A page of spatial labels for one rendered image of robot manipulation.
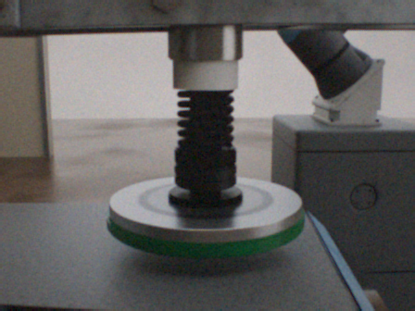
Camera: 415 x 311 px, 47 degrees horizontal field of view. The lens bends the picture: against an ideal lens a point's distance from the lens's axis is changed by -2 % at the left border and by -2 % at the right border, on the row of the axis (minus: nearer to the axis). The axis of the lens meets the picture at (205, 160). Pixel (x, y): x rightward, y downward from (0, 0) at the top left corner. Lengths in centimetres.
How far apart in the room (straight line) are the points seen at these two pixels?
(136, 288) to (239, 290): 10
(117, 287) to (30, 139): 518
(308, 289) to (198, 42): 26
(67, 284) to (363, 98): 115
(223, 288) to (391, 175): 104
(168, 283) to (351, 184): 100
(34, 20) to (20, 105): 516
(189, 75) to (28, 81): 510
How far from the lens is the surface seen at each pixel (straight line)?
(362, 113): 149
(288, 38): 148
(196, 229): 44
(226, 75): 50
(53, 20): 45
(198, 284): 47
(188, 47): 49
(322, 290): 47
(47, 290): 48
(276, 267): 51
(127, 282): 48
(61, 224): 66
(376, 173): 143
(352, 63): 149
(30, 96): 557
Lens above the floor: 103
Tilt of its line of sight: 12 degrees down
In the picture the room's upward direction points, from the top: straight up
